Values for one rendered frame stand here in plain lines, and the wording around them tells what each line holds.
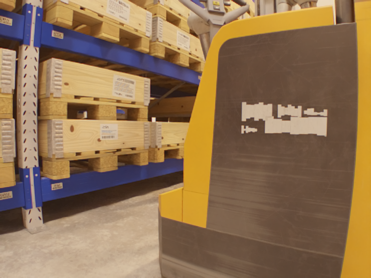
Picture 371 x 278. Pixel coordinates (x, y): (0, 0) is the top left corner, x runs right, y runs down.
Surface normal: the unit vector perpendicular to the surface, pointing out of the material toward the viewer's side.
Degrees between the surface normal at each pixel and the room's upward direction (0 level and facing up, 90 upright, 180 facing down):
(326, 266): 90
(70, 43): 90
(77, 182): 90
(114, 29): 90
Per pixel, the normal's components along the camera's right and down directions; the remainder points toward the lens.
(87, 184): 0.85, 0.05
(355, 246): -0.53, 0.05
